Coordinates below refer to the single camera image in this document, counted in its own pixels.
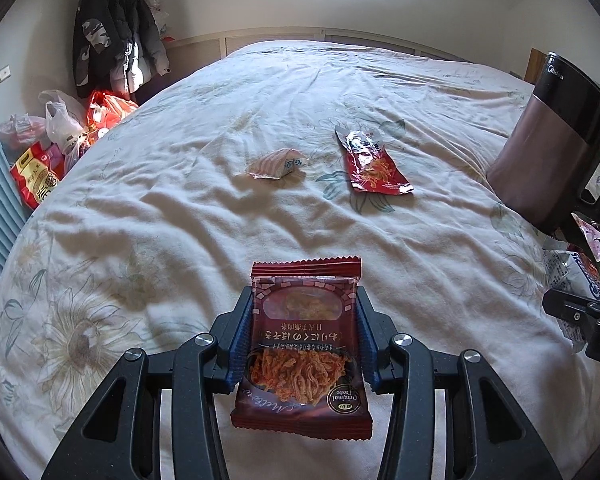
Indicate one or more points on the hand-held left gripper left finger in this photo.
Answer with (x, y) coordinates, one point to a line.
(242, 350)

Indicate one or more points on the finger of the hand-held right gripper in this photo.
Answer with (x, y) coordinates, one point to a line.
(565, 307)

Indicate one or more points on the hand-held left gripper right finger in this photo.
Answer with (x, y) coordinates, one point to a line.
(366, 350)

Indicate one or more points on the blue and silver snack packet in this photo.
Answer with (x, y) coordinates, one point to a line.
(567, 270)

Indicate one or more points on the pink snack packet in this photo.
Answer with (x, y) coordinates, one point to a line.
(592, 235)

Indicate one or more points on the dark red square snack packet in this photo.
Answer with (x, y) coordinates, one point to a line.
(305, 305)

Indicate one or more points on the floral white bed blanket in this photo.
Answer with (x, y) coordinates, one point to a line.
(220, 240)

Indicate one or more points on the black and bronze electric kettle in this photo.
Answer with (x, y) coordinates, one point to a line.
(545, 150)

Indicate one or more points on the long red snack packet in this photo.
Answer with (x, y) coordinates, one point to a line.
(375, 170)

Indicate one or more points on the small white snack packet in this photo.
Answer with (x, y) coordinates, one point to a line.
(275, 165)

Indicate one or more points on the wooden headboard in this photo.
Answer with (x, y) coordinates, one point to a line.
(536, 67)

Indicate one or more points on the red and yellow bag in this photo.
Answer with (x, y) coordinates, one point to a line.
(35, 177)

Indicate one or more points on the orange plastic bag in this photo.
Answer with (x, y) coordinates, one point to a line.
(111, 112)

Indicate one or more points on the pink and white plastic bag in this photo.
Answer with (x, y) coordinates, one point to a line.
(22, 130)

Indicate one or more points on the hanging clear plastic bags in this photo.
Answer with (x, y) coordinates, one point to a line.
(162, 12)

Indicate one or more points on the black puffer jacket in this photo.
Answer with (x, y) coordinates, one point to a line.
(135, 20)

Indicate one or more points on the black camouflage jacket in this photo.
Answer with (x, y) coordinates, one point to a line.
(92, 35)

